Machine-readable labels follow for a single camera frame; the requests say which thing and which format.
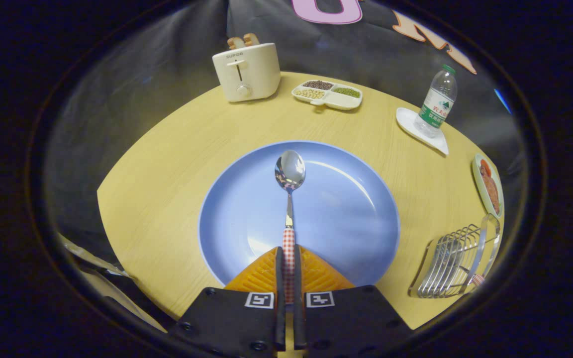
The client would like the metal drain basket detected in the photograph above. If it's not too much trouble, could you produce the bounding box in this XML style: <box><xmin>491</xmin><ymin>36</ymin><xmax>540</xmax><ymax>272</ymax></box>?
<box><xmin>409</xmin><ymin>214</ymin><xmax>501</xmax><ymax>299</ymax></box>

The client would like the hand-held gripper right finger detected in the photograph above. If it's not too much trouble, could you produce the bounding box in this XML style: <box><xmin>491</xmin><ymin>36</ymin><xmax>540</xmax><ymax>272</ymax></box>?
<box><xmin>294</xmin><ymin>245</ymin><xmax>414</xmax><ymax>358</ymax></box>

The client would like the spoon with red checked handle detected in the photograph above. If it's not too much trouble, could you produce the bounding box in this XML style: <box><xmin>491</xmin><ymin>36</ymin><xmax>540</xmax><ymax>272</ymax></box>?
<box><xmin>275</xmin><ymin>150</ymin><xmax>306</xmax><ymax>305</ymax></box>

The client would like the clear plastic water bottle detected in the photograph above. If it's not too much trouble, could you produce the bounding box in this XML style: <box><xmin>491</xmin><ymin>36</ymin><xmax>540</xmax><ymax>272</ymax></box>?
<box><xmin>414</xmin><ymin>64</ymin><xmax>458</xmax><ymax>138</ymax></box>

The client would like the cream toaster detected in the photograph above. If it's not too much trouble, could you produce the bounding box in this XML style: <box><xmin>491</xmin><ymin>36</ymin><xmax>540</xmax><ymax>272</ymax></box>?
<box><xmin>212</xmin><ymin>43</ymin><xmax>282</xmax><ymax>103</ymax></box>

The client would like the white square coaster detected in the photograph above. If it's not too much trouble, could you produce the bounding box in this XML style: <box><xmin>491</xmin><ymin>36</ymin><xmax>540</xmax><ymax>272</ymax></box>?
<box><xmin>396</xmin><ymin>107</ymin><xmax>450</xmax><ymax>156</ymax></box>

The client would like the brown cardboard box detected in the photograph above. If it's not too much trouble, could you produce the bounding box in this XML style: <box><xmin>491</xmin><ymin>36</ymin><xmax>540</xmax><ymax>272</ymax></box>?
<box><xmin>58</xmin><ymin>234</ymin><xmax>168</xmax><ymax>333</ymax></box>

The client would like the blue round plate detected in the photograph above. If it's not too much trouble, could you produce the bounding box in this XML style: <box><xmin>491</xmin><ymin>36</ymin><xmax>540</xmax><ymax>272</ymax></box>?
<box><xmin>198</xmin><ymin>141</ymin><xmax>401</xmax><ymax>288</ymax></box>

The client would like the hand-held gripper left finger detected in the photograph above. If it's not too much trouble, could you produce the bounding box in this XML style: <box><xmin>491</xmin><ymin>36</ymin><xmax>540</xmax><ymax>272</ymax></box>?
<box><xmin>170</xmin><ymin>246</ymin><xmax>286</xmax><ymax>358</ymax></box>

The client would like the white divided dish of beans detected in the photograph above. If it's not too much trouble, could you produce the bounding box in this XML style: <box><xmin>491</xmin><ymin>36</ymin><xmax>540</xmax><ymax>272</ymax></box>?
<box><xmin>291</xmin><ymin>80</ymin><xmax>363</xmax><ymax>111</ymax></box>

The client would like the green plate of meat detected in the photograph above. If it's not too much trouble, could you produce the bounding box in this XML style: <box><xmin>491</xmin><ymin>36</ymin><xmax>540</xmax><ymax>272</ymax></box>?
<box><xmin>472</xmin><ymin>154</ymin><xmax>505</xmax><ymax>219</ymax></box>

